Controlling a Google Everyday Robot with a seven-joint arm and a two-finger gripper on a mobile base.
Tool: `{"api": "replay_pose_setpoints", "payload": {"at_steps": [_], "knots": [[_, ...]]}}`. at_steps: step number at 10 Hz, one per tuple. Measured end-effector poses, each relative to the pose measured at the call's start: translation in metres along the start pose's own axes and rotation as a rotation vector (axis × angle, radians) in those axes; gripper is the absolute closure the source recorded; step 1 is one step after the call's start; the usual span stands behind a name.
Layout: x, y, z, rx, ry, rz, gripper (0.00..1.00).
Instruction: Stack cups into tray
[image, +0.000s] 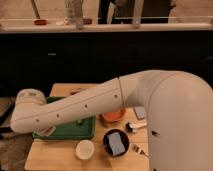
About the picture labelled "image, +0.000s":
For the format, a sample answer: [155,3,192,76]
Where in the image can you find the black counter cabinet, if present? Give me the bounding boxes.
[0,31,213,96]

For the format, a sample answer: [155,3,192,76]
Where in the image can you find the clear glass jar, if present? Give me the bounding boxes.
[65,0,83,26]

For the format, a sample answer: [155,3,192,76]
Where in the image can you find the grey phone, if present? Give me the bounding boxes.
[133,106,146,120]

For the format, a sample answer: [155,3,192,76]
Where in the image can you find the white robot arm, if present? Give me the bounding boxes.
[10,70,213,171]

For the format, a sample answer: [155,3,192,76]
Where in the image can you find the orange bowl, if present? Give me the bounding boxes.
[101,109,126,123]

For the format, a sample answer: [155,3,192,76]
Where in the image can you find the black bowl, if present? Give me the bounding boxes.
[103,129,130,157]

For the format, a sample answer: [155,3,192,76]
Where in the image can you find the green plastic tray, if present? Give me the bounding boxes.
[32,96,97,141]

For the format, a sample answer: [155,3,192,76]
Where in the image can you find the red dish on counter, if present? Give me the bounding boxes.
[34,19,47,26]

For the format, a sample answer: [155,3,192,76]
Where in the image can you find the white handled brush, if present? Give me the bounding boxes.
[126,122,147,132]

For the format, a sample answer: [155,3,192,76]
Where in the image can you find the blue sponge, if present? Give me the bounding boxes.
[108,132,125,156]

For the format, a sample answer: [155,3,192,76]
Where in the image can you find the white cup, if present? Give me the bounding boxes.
[75,140,95,160]

